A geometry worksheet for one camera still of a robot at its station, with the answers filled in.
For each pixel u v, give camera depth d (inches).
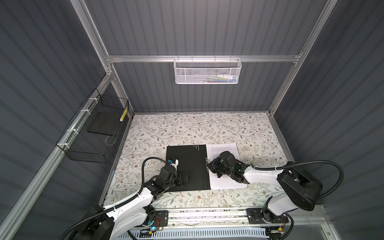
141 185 23.2
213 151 38.7
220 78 36.5
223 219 29.1
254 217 28.5
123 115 32.0
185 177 29.8
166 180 25.7
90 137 28.3
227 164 27.2
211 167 31.0
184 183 29.4
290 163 19.8
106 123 30.6
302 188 17.5
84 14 27.8
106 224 16.6
